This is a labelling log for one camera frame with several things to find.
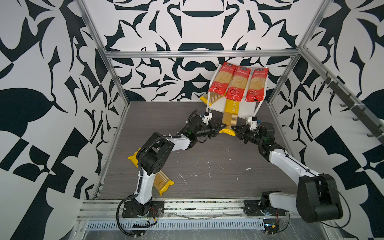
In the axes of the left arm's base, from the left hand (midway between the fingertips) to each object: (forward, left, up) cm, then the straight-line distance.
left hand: (229, 123), depth 81 cm
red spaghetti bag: (+21, +2, +13) cm, 25 cm away
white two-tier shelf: (+11, -12, -1) cm, 16 cm away
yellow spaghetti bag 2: (+22, +6, -2) cm, 23 cm away
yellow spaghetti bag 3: (-24, +37, -19) cm, 48 cm away
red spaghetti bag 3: (+17, -16, +15) cm, 27 cm away
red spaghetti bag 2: (+14, -4, +14) cm, 20 cm away
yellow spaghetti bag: (+7, -2, -2) cm, 8 cm away
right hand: (-1, -2, -1) cm, 2 cm away
